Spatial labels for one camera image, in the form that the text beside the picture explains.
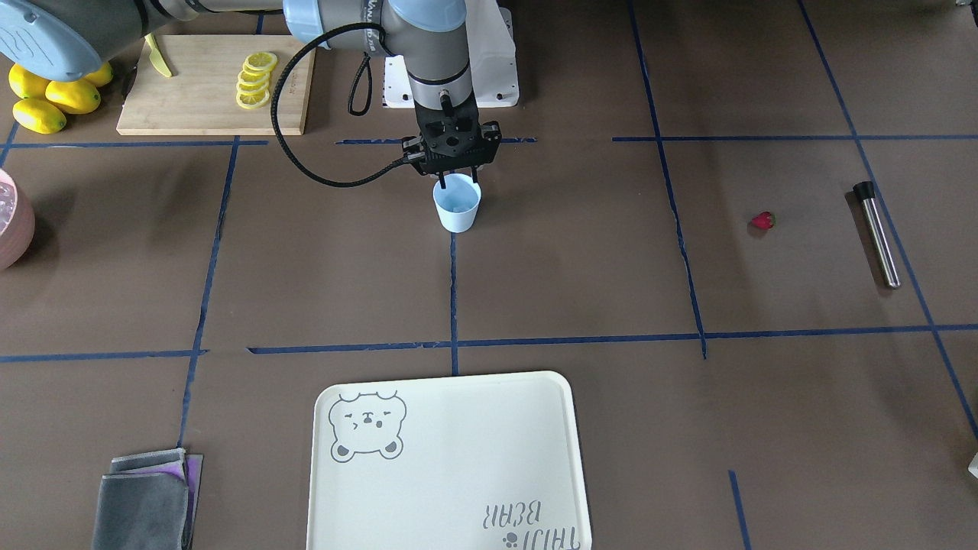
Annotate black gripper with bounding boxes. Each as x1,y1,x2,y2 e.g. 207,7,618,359
402,104,503,193

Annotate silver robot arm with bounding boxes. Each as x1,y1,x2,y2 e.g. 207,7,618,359
1,1,502,189

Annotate light blue plastic cup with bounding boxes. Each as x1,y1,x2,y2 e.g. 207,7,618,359
432,173,482,234

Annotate pink bowl of ice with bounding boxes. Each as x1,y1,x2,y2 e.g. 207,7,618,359
1,170,35,270

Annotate lemon slices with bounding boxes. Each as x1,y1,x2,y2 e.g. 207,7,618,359
235,51,278,109

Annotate wooden cutting board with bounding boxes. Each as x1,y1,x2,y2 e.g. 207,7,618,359
116,35,301,136

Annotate cream bear tray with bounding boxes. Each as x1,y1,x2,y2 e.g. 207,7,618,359
305,371,593,549

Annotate red strawberry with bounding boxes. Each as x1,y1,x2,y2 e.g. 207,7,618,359
749,210,778,232

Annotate yellow plastic knife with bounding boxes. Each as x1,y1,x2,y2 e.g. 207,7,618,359
144,34,173,78

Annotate yellow lemon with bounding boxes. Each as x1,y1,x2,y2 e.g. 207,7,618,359
8,63,51,99
83,62,115,89
45,79,102,115
11,99,67,134

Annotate steel muddler black tip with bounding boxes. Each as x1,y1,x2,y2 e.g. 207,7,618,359
853,181,902,290

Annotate grey folded cloth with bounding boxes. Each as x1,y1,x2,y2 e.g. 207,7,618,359
91,447,205,549

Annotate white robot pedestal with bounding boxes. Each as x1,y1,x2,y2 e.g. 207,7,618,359
382,1,520,109

